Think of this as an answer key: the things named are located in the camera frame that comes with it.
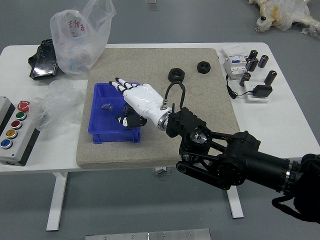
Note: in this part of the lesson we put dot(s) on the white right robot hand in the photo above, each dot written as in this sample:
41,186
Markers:
145,100

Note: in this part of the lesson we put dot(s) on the black steel gear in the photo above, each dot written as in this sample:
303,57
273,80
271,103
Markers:
125,110

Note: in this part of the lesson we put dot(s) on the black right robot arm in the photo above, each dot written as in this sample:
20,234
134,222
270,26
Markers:
232,160

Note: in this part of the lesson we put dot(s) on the big black nut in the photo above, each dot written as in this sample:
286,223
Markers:
176,74

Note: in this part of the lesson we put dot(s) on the blue plastic box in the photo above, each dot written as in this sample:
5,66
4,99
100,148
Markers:
105,122

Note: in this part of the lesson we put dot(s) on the small black nut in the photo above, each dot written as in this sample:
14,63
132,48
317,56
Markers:
203,67

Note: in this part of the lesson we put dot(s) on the grey push-button control box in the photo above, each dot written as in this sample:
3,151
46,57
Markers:
15,135

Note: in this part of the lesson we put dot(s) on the grey-brown mat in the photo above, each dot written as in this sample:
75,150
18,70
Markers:
150,62

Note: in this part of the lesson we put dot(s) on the small metal clip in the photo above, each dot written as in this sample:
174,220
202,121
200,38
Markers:
106,107

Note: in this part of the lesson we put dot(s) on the clear crumpled plastic bag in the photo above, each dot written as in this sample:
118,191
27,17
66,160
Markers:
60,105

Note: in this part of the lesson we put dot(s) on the white plastic bag red print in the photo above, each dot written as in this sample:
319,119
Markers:
75,40

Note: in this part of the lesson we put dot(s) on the small grey metal floor plate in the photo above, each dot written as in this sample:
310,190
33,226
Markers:
152,5

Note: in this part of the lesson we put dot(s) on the white circuit breaker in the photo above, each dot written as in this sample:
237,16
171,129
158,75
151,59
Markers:
233,65

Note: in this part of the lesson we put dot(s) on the black cylindrical capacitor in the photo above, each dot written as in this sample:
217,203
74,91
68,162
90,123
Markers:
253,54
270,77
263,61
248,64
245,78
254,64

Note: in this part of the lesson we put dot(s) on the black plastic tray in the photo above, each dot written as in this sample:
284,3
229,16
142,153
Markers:
43,62

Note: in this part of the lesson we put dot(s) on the white power socket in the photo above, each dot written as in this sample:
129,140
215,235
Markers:
258,100

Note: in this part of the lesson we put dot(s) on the black power adapter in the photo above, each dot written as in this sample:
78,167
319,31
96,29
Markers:
262,91

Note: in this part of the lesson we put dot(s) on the white table leg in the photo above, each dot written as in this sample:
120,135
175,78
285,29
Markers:
57,200
235,202

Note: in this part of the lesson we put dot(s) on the large grey metal floor plate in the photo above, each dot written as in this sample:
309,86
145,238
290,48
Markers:
148,235

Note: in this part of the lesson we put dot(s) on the plush toy wrapped in plastic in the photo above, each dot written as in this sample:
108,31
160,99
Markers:
285,15

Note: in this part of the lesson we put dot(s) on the metal bracket under table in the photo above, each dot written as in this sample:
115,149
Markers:
162,170

